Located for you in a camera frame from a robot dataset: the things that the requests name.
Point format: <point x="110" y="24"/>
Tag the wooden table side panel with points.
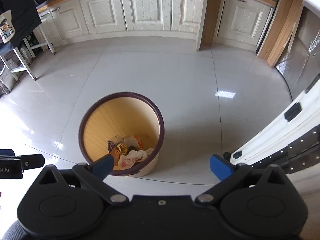
<point x="210" y="12"/>

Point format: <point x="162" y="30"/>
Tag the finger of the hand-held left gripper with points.
<point x="33" y="161"/>
<point x="7" y="152"/>

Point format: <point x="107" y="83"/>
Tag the silver foil sheet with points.
<point x="300" y="62"/>

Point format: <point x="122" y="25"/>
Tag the black cloth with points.
<point x="25" y="15"/>

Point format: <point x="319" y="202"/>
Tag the white kitchen base cabinet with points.
<point x="147" y="10"/>

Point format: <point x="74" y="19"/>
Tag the leaning black edged panel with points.
<point x="265" y="30"/>

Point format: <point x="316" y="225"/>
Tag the leaning pale wooden board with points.
<point x="284" y="40"/>

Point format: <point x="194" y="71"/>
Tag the black caster wheel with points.
<point x="228" y="155"/>

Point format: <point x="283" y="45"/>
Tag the white and orange packet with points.
<point x="138" y="142"/>

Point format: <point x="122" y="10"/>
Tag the grey storage bag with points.
<point x="7" y="80"/>

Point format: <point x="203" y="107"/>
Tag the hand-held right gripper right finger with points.
<point x="220" y="166"/>

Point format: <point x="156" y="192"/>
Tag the golden brown wrapper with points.
<point x="118" y="151"/>

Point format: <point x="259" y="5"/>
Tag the black perforated metal rail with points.
<point x="295" y="155"/>

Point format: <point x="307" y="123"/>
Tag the cartoon print tote bag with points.
<point x="7" y="27"/>

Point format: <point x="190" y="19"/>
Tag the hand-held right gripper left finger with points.
<point x="103" y="166"/>

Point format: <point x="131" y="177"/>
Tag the white tissue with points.
<point x="130" y="161"/>

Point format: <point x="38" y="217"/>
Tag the clear plastic bag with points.
<point x="26" y="53"/>

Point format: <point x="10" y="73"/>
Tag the beige bin with dark rim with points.
<point x="107" y="125"/>

